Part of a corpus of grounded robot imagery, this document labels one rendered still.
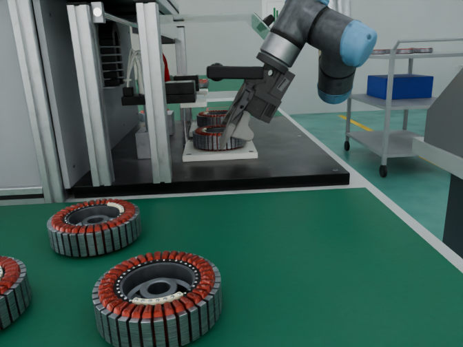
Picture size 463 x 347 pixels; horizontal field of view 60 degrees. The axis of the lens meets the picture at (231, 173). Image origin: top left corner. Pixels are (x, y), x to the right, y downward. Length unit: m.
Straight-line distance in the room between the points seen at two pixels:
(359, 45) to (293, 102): 5.57
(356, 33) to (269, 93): 0.20
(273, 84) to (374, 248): 0.45
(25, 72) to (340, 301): 0.53
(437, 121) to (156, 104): 0.65
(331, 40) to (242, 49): 5.40
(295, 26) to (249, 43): 5.37
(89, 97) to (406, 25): 6.34
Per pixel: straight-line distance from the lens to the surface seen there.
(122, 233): 0.50
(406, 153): 3.30
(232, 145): 0.81
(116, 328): 0.34
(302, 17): 0.82
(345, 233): 0.53
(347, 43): 0.78
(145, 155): 0.84
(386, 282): 0.44
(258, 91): 0.81
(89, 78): 0.67
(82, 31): 0.67
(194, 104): 0.82
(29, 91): 0.68
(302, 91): 6.34
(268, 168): 0.73
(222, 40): 6.16
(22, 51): 0.68
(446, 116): 1.00
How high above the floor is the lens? 0.98
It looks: 17 degrees down
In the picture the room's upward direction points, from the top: 2 degrees counter-clockwise
